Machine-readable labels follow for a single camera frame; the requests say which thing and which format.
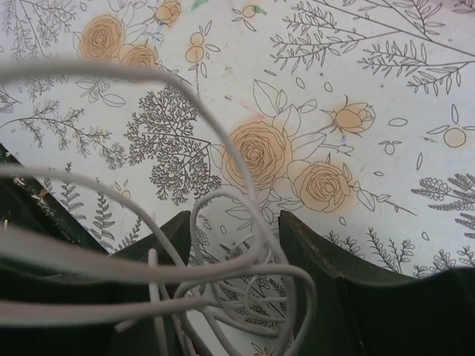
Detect white wire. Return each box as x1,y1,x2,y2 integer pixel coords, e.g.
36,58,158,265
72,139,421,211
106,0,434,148
0,61,319,356

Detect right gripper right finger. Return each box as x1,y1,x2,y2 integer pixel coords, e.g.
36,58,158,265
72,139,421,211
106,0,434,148
278,211,474,355

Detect floral table mat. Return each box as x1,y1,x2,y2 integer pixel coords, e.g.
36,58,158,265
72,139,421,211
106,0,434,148
0,0,475,356

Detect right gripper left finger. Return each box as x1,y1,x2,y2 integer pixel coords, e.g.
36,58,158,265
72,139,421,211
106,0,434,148
1,211,191,355

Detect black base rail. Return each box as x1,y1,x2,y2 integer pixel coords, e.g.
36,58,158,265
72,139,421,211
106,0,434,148
0,142,108,257

